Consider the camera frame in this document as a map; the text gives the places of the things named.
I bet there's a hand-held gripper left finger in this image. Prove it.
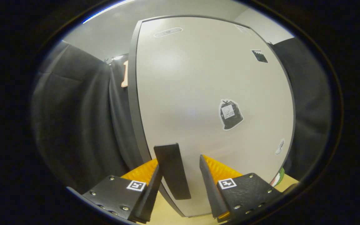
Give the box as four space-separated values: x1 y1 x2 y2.
82 158 163 224

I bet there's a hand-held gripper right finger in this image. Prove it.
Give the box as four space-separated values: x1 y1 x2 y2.
199 155 283 223

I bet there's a black door handle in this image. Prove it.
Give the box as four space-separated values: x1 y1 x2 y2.
154 143 192 200

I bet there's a dark grey shoe cabinet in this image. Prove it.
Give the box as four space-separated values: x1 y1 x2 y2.
127 15 296 218

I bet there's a green striped object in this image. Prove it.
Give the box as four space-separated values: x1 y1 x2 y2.
271 167 285 188

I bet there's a black backdrop cloth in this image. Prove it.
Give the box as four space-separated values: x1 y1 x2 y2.
32 37 333 194

